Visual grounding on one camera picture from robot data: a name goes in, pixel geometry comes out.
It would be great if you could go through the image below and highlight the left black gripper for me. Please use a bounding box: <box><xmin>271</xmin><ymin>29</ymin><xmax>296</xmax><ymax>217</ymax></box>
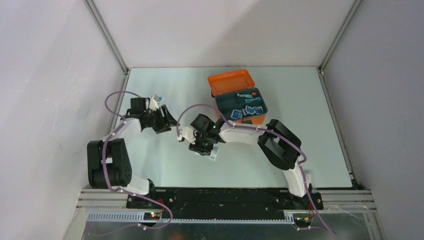
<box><xmin>144</xmin><ymin>104</ymin><xmax>180</xmax><ymax>134</ymax></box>

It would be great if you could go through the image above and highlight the long white teal packet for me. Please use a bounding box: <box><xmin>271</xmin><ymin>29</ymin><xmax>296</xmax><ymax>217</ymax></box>
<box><xmin>206</xmin><ymin>147</ymin><xmax>219</xmax><ymax>161</ymax></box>

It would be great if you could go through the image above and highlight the blue white alcohol pad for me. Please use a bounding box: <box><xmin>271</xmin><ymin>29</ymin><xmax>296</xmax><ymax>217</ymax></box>
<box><xmin>230</xmin><ymin>109</ymin><xmax>243</xmax><ymax>120</ymax></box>

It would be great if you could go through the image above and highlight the teal divided tray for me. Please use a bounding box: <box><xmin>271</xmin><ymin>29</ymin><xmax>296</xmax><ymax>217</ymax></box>
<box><xmin>215</xmin><ymin>87</ymin><xmax>268</xmax><ymax>125</ymax></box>

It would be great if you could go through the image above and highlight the orange medicine box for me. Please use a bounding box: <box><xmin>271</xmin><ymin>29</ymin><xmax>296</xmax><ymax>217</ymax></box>
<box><xmin>207</xmin><ymin>69</ymin><xmax>269</xmax><ymax>127</ymax></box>

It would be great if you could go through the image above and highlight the small blue white sachet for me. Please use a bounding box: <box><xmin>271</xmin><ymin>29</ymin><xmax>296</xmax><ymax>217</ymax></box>
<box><xmin>242</xmin><ymin>105</ymin><xmax>256</xmax><ymax>116</ymax></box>

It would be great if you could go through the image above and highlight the teal wrapper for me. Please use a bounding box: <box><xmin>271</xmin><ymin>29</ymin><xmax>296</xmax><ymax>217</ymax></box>
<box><xmin>244</xmin><ymin>97</ymin><xmax>261</xmax><ymax>103</ymax></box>

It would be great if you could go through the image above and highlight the teal small packet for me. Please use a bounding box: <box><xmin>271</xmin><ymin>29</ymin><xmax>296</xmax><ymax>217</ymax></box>
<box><xmin>237</xmin><ymin>93</ymin><xmax>253</xmax><ymax>99</ymax></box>

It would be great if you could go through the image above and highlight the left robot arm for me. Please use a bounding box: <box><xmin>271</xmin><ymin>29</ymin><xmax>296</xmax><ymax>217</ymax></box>
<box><xmin>87</xmin><ymin>95</ymin><xmax>177</xmax><ymax>208</ymax></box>

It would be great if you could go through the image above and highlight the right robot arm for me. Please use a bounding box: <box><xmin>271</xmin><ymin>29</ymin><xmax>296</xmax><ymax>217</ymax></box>
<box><xmin>177</xmin><ymin>114</ymin><xmax>311</xmax><ymax>209</ymax></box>

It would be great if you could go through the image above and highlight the white leaflet near base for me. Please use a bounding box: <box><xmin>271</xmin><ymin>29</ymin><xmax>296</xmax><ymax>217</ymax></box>
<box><xmin>304</xmin><ymin>173</ymin><xmax>312</xmax><ymax>184</ymax></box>

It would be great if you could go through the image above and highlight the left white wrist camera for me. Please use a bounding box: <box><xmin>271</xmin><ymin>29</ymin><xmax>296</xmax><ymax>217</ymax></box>
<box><xmin>148</xmin><ymin>95</ymin><xmax>161</xmax><ymax>111</ymax></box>

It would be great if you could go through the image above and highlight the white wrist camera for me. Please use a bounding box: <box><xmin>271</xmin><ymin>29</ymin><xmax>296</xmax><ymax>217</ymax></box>
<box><xmin>148</xmin><ymin>95</ymin><xmax>161</xmax><ymax>111</ymax></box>
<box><xmin>177</xmin><ymin>126</ymin><xmax>196</xmax><ymax>145</ymax></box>

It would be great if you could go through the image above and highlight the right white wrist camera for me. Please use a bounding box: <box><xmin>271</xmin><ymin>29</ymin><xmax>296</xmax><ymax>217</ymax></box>
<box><xmin>177</xmin><ymin>126</ymin><xmax>196</xmax><ymax>145</ymax></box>

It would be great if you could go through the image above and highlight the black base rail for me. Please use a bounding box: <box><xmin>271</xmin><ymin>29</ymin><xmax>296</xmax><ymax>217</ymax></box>
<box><xmin>126</xmin><ymin>187</ymin><xmax>324</xmax><ymax>221</ymax></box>

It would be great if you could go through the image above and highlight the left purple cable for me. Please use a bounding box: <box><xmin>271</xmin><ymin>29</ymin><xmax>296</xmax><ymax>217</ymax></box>
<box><xmin>100</xmin><ymin>91</ymin><xmax>174</xmax><ymax>230</ymax></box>

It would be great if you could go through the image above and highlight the purple cable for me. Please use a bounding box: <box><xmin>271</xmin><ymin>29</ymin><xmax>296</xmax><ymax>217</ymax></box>
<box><xmin>100</xmin><ymin>91</ymin><xmax>174</xmax><ymax>230</ymax></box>
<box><xmin>176</xmin><ymin>103</ymin><xmax>337</xmax><ymax>236</ymax></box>

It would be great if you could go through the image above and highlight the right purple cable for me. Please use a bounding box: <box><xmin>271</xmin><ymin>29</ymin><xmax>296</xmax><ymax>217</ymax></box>
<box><xmin>176</xmin><ymin>103</ymin><xmax>337</xmax><ymax>236</ymax></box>

